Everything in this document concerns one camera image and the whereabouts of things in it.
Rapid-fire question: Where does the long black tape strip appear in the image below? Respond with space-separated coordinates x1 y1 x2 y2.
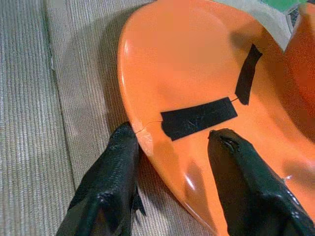
160 97 239 142

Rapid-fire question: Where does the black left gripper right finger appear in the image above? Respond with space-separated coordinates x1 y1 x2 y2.
208 128 315 236

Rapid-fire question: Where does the green flat item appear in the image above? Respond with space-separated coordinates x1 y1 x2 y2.
260 0 308 13

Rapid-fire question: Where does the orange plastic bowl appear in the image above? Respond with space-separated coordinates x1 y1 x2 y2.
283 3 315 141

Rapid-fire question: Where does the cracked orange plastic plate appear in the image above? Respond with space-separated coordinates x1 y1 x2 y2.
117 0 315 236

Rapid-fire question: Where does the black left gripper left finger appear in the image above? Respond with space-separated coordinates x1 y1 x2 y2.
55 121 146 236

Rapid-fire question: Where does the beige corduroy cushion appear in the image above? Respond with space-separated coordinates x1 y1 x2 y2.
45 0 296 236
0 0 76 236

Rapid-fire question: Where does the short black tape strip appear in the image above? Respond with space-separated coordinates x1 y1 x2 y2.
235 43 263 106

